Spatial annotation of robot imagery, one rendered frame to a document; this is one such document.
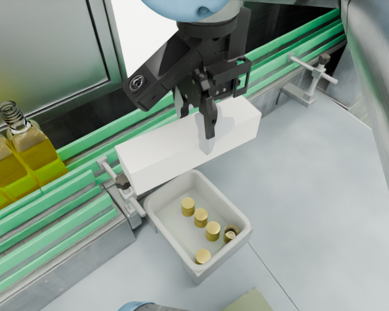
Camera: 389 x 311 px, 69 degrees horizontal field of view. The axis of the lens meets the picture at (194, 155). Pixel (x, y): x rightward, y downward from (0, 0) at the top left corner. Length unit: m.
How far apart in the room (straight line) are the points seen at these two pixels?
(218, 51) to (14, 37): 0.40
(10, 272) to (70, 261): 0.10
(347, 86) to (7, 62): 1.00
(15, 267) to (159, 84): 0.44
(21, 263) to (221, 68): 0.49
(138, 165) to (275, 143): 0.62
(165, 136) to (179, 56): 0.15
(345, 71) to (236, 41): 0.78
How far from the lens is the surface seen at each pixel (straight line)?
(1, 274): 0.64
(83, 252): 0.66
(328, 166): 0.96
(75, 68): 0.71
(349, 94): 1.16
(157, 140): 0.44
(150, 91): 0.35
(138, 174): 0.42
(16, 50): 0.66
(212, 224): 0.70
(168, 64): 0.35
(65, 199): 0.66
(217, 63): 0.39
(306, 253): 0.79
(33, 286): 0.67
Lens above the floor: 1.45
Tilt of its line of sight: 52 degrees down
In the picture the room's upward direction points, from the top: straight up
